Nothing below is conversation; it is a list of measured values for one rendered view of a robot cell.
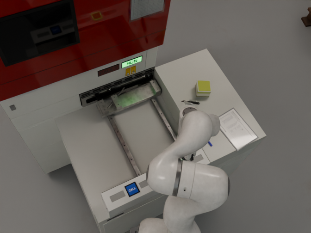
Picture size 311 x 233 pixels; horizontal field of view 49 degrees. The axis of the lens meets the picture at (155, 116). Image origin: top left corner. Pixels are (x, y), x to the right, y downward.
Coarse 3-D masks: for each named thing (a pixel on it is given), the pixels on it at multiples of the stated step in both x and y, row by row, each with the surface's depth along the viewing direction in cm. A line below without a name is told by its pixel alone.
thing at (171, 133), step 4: (152, 100) 198; (156, 104) 197; (156, 108) 196; (160, 112) 195; (160, 116) 195; (164, 116) 194; (164, 120) 192; (164, 124) 193; (168, 124) 192; (168, 128) 190; (168, 132) 192; (172, 132) 190; (172, 136) 189
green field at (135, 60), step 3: (138, 57) 177; (141, 57) 179; (132, 60) 177; (135, 60) 178; (138, 60) 180; (123, 63) 176; (126, 63) 177; (129, 63) 178; (132, 63) 180; (123, 66) 178
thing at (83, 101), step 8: (152, 72) 195; (128, 80) 191; (136, 80) 195; (144, 80) 201; (104, 88) 188; (112, 88) 190; (120, 88) 197; (128, 88) 198; (88, 96) 185; (104, 96) 194; (88, 104) 192
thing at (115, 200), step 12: (204, 156) 173; (132, 180) 164; (144, 180) 165; (108, 192) 160; (120, 192) 161; (144, 192) 162; (156, 192) 171; (108, 204) 158; (120, 204) 158; (132, 204) 168
